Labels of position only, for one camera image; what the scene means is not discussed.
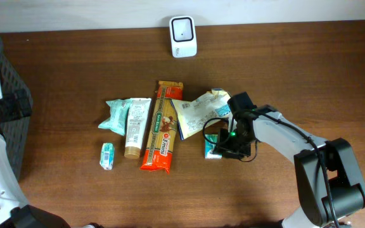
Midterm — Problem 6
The green tissue pack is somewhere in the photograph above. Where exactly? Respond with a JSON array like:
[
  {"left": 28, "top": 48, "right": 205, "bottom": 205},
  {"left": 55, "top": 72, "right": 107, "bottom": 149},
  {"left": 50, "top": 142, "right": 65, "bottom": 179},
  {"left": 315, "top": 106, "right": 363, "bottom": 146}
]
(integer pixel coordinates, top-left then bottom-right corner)
[{"left": 205, "top": 134, "right": 222, "bottom": 159}]

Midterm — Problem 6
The cream yellow snack bag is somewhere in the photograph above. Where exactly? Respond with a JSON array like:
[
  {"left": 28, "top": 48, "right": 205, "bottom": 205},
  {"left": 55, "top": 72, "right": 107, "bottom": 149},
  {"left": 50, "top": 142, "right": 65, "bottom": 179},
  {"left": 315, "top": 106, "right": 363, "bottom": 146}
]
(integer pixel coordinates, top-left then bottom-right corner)
[{"left": 171, "top": 89, "right": 232, "bottom": 140}]

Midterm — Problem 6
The orange spaghetti packet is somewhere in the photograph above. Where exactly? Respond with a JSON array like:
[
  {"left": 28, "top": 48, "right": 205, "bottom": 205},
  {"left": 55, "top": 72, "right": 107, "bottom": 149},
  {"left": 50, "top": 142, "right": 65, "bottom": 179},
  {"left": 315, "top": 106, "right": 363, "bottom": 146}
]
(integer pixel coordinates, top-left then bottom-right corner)
[{"left": 140, "top": 81, "right": 184, "bottom": 172}]

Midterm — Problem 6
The white cream tube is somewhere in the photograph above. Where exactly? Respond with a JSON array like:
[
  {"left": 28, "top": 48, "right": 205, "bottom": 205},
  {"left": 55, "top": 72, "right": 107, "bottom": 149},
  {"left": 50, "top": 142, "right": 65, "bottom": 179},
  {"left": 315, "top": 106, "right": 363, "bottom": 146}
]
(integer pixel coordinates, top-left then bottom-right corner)
[{"left": 124, "top": 98, "right": 151, "bottom": 159}]

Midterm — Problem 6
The teal wipes packet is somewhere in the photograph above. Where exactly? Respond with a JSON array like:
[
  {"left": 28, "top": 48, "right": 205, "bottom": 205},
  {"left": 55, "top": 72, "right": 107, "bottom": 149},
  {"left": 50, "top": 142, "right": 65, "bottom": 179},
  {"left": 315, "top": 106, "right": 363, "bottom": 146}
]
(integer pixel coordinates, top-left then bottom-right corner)
[{"left": 98, "top": 99, "right": 132, "bottom": 136}]

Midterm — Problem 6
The small teal gum box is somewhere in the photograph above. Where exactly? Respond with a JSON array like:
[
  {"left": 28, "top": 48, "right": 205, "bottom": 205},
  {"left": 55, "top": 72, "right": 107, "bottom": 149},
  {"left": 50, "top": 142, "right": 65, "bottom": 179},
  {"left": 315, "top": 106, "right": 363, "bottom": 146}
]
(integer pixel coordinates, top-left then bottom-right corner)
[{"left": 99, "top": 142, "right": 115, "bottom": 170}]

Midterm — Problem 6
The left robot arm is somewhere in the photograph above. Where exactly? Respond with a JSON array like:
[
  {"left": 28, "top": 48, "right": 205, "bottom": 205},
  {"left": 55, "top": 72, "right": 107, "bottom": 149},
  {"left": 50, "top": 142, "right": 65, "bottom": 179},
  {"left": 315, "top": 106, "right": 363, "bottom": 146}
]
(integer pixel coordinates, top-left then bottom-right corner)
[{"left": 0, "top": 89, "right": 69, "bottom": 228}]

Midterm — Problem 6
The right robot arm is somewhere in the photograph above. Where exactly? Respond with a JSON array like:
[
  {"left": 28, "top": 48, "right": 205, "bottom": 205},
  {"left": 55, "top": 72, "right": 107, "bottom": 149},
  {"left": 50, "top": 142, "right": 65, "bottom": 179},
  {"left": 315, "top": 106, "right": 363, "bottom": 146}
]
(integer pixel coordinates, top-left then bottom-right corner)
[{"left": 215, "top": 92, "right": 365, "bottom": 227}]

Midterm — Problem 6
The white barcode scanner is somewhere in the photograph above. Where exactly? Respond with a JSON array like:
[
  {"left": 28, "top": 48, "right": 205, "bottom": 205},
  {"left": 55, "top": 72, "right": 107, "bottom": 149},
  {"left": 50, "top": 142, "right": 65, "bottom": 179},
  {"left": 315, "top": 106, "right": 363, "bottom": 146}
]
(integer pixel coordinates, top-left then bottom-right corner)
[{"left": 169, "top": 16, "right": 198, "bottom": 58}]

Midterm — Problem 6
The dark grey plastic basket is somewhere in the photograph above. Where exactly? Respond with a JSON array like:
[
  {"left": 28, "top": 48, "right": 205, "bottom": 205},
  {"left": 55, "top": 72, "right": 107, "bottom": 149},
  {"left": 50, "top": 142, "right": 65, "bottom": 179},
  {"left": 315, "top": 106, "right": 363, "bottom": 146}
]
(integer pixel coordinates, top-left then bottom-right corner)
[{"left": 0, "top": 37, "right": 33, "bottom": 179}]

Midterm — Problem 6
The right black camera cable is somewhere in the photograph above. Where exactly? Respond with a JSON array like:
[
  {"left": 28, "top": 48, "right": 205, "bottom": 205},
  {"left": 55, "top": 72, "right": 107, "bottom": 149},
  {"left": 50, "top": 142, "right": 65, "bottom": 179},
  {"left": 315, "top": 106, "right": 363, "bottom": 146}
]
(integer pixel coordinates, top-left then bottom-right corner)
[{"left": 202, "top": 117, "right": 259, "bottom": 163}]

